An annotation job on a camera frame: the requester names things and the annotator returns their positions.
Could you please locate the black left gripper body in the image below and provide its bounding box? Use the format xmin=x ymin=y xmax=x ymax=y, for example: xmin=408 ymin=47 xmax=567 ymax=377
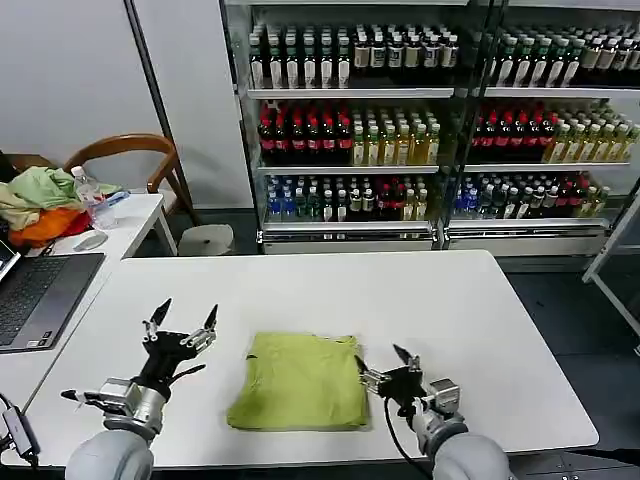
xmin=137 ymin=331 xmax=195 ymax=387

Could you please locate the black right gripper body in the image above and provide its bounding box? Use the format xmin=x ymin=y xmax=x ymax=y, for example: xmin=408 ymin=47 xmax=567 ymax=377
xmin=377 ymin=365 xmax=427 ymax=417

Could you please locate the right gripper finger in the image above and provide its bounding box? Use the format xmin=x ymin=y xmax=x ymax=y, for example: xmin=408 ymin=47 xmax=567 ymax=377
xmin=352 ymin=355 xmax=394 ymax=397
xmin=392 ymin=343 xmax=422 ymax=375

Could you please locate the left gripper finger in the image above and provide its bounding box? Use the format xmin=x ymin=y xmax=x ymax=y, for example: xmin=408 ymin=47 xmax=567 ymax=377
xmin=141 ymin=297 xmax=174 ymax=344
xmin=179 ymin=302 xmax=220 ymax=349

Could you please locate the green shirt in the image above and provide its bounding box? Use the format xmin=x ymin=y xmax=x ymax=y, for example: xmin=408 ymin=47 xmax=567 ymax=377
xmin=226 ymin=330 xmax=374 ymax=433

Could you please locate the white round stool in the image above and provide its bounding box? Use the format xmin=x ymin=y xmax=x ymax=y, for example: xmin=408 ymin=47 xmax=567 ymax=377
xmin=177 ymin=223 xmax=236 ymax=258

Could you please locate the white side desk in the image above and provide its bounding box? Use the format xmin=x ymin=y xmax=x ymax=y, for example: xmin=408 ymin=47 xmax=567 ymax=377
xmin=0 ymin=192 xmax=179 ymax=416

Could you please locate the grey computer mouse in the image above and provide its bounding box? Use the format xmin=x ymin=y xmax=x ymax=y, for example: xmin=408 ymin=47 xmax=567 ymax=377
xmin=72 ymin=230 xmax=109 ymax=253

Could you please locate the grey laptop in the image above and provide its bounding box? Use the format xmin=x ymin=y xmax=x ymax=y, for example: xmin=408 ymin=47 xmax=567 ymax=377
xmin=0 ymin=239 xmax=106 ymax=355

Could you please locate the blue packet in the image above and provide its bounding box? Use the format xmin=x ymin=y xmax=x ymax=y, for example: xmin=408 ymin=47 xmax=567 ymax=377
xmin=93 ymin=190 xmax=133 ymax=206

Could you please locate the orange garment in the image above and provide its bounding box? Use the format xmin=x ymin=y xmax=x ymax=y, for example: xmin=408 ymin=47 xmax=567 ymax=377
xmin=8 ymin=206 xmax=97 ymax=249

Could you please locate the clear plastic water bottle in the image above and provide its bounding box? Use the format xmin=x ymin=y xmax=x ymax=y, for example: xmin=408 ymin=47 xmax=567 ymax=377
xmin=69 ymin=165 xmax=119 ymax=231

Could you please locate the light green garment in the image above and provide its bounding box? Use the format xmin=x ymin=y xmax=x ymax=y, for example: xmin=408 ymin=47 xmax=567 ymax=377
xmin=8 ymin=166 xmax=85 ymax=212

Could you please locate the beige garment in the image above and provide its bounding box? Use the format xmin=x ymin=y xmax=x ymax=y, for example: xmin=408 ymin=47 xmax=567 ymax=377
xmin=0 ymin=182 xmax=45 ymax=234

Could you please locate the brown wooden chair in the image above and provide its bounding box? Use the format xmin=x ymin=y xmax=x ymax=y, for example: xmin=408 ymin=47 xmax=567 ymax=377
xmin=62 ymin=132 xmax=201 ymax=227

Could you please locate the drinks shelf with bottles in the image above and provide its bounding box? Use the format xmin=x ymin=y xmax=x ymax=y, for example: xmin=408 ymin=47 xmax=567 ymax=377
xmin=444 ymin=0 xmax=640 ymax=258
xmin=219 ymin=0 xmax=474 ymax=254

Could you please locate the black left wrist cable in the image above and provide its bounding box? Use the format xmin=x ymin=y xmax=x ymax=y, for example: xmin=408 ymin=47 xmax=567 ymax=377
xmin=168 ymin=363 xmax=208 ymax=385

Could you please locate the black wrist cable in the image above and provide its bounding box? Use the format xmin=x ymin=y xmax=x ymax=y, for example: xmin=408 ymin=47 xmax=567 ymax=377
xmin=168 ymin=363 xmax=208 ymax=385
xmin=382 ymin=394 xmax=431 ymax=460

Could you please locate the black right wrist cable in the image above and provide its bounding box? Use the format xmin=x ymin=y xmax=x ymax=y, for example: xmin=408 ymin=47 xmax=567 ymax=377
xmin=382 ymin=394 xmax=431 ymax=460

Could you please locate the grey cable adapter box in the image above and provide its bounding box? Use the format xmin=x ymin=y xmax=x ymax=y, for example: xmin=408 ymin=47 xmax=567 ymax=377
xmin=0 ymin=393 xmax=41 ymax=467

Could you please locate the white metal frame rack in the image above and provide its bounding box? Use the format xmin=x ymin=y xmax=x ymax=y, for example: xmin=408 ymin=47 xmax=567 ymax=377
xmin=580 ymin=179 xmax=640 ymax=351

